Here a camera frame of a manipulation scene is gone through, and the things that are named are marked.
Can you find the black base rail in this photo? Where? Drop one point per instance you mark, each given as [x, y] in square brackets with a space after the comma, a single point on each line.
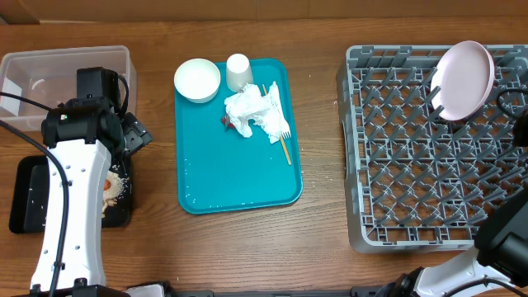
[164, 289]

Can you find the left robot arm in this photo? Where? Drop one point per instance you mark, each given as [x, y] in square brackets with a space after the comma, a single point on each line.
[84, 139]

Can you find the teal serving tray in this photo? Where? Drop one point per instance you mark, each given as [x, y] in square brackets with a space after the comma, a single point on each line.
[219, 170]

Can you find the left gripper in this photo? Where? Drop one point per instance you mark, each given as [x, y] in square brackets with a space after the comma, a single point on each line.
[136, 134]

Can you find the wooden handled fork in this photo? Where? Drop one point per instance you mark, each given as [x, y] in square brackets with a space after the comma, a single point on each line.
[282, 139]

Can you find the orange carrot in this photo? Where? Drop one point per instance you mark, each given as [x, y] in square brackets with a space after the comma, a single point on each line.
[107, 185]

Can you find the white round plate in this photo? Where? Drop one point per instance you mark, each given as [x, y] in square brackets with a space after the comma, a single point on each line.
[463, 80]

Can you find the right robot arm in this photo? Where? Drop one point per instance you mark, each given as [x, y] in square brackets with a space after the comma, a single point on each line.
[497, 259]

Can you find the black tray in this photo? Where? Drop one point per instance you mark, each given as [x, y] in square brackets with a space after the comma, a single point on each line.
[30, 199]

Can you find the grey dishwasher rack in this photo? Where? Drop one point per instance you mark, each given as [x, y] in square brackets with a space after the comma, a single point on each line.
[413, 180]

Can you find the clear plastic bin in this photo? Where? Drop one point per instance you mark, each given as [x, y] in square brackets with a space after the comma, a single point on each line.
[50, 76]

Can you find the white paper cup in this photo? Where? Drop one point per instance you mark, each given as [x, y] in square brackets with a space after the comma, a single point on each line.
[238, 71]

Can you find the peanuts and rice pile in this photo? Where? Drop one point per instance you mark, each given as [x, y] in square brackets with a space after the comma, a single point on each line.
[119, 184]

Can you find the red wrapper scrap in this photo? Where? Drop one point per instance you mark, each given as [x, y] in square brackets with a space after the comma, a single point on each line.
[227, 123]

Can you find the crumpled white napkin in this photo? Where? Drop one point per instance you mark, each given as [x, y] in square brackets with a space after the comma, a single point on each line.
[265, 111]

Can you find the white bowl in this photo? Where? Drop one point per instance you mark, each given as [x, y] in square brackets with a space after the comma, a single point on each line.
[197, 80]

